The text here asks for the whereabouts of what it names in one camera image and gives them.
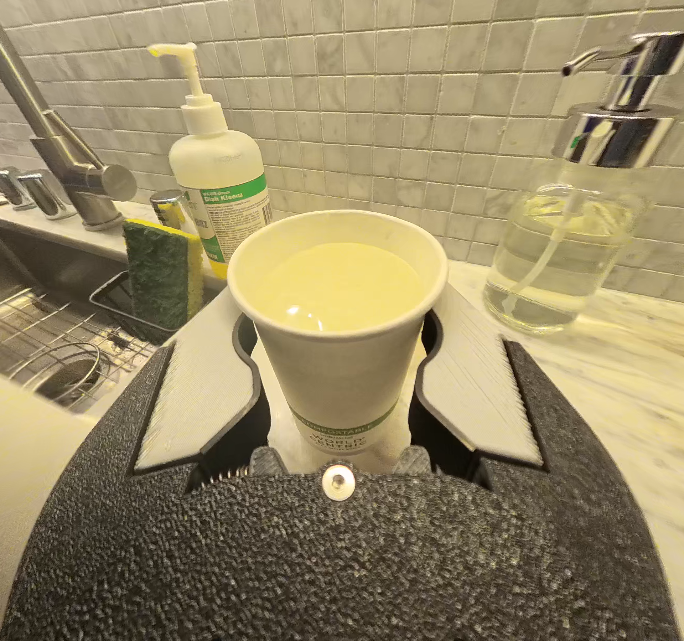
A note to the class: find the steel kitchen faucet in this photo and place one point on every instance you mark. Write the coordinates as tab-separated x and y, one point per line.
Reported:
69	160

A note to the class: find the green yellow sponge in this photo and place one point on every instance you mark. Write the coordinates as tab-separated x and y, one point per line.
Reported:
160	272

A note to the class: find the white paper cup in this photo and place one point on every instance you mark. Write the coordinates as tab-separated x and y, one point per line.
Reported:
336	363

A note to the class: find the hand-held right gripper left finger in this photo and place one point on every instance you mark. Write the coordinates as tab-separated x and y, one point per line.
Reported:
197	384

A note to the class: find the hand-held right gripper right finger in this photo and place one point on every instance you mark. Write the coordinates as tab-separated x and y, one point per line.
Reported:
481	384

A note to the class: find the dish soap pump bottle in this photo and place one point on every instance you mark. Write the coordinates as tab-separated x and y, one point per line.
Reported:
213	170

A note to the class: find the glass soap dispenser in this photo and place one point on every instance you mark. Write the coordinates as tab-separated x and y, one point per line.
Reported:
555	267

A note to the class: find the white marble desk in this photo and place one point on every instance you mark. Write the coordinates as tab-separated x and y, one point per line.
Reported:
614	374

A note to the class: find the steel sink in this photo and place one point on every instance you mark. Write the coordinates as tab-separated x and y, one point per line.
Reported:
32	277

